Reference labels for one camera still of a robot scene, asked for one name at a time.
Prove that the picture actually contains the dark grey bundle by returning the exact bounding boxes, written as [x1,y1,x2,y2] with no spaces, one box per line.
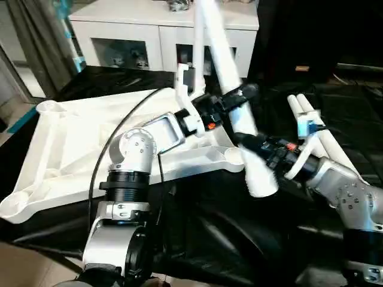
[167,0,193,12]

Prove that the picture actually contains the black mat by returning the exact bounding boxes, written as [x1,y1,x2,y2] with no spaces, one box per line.
[0,65,383,287]

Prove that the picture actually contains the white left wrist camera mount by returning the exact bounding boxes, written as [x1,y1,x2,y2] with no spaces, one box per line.
[175,62,211,139]

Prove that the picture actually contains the dark robot body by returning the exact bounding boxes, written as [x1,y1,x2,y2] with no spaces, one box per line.
[145,276,174,287]

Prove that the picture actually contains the white glass-door cabinet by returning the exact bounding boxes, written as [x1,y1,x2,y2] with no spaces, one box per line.
[68,0,260,77]

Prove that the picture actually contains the grey door frame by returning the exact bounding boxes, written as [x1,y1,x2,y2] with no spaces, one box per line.
[0,44,48,100]

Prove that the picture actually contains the grey curtain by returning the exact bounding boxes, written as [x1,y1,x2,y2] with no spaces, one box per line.
[5,0,79,94]

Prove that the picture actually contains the white plastic table top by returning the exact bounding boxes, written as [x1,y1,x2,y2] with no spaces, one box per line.
[0,88,247,225]

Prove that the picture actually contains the black cabinet gold label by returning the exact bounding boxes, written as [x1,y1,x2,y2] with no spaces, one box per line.
[248,0,339,85]

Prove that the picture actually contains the white plastic table leg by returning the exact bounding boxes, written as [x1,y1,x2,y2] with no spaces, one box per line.
[199,0,281,199]
[296,94,372,187]
[191,0,208,99]
[287,94,330,159]

